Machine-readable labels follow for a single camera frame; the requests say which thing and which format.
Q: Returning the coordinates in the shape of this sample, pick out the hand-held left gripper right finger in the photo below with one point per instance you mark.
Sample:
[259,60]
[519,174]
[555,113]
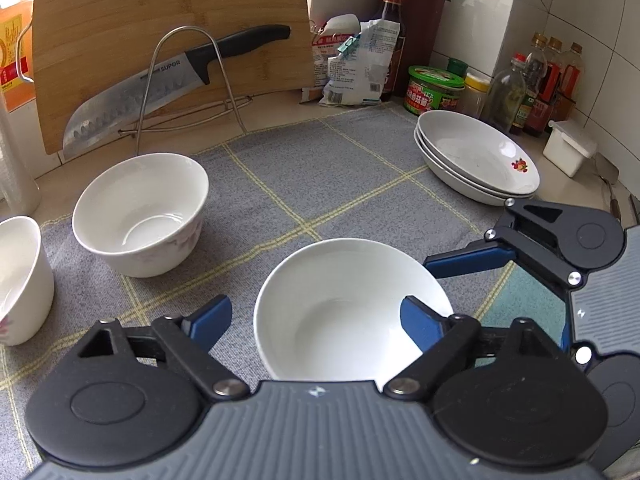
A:
[420,325]

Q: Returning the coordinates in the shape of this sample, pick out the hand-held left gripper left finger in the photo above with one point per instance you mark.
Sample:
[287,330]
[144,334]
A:
[210,317]

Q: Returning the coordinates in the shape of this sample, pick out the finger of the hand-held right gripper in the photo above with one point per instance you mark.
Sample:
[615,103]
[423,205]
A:
[582,357]
[465,260]

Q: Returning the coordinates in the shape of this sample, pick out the white plate fruit print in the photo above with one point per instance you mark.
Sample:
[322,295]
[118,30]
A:
[465,184]
[465,150]
[465,191]

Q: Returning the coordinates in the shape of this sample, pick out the plain white bowl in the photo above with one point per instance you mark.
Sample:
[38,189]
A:
[340,310]

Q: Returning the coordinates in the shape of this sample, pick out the white bowl floral print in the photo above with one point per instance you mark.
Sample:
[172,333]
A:
[140,215]
[20,280]

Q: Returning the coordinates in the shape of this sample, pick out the metal spatula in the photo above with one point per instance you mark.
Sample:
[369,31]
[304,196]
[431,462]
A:
[607,170]

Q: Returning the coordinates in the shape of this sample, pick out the white plastic container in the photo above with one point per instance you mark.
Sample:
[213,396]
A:
[567,147]

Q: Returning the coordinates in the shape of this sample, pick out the yellow lid spice jar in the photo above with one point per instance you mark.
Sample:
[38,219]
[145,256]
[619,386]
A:
[475,92]

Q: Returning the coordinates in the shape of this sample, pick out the grey checked cloth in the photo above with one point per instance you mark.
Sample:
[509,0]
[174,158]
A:
[300,175]

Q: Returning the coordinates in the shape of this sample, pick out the glass bottle red cap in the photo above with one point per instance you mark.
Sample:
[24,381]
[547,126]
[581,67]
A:
[505,95]

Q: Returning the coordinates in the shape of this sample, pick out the green lid sauce jar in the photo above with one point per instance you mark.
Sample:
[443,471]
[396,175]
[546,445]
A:
[432,90]

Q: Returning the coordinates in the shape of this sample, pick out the small green cap jar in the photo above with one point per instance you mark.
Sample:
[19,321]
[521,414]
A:
[456,66]

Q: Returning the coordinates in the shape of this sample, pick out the white printed plastic bag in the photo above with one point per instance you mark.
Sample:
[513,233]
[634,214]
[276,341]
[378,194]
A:
[360,65]

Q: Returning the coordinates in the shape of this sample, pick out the dark red knife block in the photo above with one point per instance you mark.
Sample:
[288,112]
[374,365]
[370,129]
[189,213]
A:
[425,25]

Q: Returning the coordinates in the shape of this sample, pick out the green plastic clip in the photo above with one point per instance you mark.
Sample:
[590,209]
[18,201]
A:
[350,46]

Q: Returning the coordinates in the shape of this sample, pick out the stack of clear plastic cups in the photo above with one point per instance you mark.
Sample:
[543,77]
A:
[15,170]

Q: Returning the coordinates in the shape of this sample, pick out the dark soy sauce bottle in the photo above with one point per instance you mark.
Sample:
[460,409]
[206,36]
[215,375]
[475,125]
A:
[392,25]

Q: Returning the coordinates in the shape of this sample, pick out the red and white bag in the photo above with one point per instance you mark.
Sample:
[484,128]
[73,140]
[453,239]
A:
[320,60]

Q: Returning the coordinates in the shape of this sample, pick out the metal binder clip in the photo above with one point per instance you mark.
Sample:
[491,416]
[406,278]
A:
[316,26]

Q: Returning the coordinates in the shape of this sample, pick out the bamboo cutting board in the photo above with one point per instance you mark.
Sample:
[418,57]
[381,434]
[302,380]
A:
[150,20]

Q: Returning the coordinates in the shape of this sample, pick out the orange carton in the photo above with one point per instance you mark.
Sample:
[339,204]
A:
[12,60]

